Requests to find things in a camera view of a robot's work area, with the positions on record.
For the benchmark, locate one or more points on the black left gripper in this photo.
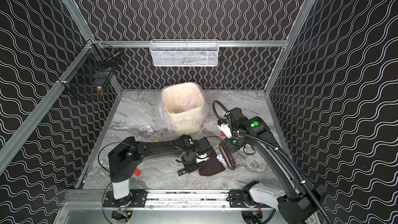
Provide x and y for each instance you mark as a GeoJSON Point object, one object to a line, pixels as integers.
{"type": "Point", "coordinates": [189, 166]}

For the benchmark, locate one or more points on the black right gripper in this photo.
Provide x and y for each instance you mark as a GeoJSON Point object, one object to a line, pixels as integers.
{"type": "Point", "coordinates": [230, 149]}

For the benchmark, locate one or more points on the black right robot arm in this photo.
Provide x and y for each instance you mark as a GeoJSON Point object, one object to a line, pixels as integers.
{"type": "Point", "coordinates": [300, 198]}

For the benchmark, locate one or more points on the clear plastic bin liner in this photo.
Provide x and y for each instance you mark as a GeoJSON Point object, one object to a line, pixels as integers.
{"type": "Point", "coordinates": [183, 109]}

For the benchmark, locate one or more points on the red paper scrap left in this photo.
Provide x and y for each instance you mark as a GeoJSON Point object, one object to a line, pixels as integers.
{"type": "Point", "coordinates": [137, 172]}

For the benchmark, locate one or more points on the small brass bell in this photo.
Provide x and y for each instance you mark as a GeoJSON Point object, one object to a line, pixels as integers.
{"type": "Point", "coordinates": [99, 91]}

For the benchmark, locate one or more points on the white wire wall basket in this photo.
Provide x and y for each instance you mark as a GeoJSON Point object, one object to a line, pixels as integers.
{"type": "Point", "coordinates": [184, 52]}

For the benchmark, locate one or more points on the black wire wall basket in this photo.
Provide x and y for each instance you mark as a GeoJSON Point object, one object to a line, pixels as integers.
{"type": "Point", "coordinates": [96, 69]}

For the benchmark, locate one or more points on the pink white scrap near bin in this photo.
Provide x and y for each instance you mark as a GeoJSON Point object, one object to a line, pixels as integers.
{"type": "Point", "coordinates": [149, 129]}

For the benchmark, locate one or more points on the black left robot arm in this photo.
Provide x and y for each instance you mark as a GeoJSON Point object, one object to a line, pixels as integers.
{"type": "Point", "coordinates": [127, 155]}

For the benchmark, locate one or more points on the brown cartoon-face hand broom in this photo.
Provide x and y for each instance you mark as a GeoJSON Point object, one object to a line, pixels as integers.
{"type": "Point", "coordinates": [227, 156]}

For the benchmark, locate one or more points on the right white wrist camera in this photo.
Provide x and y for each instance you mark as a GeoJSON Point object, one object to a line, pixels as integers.
{"type": "Point", "coordinates": [225, 129]}

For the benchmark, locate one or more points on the brown plastic dustpan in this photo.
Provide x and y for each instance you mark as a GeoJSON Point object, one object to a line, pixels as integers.
{"type": "Point", "coordinates": [206, 164]}

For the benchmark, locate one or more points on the clear blue wrapper right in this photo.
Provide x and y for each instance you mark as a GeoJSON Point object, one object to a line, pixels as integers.
{"type": "Point", "coordinates": [221, 159]}

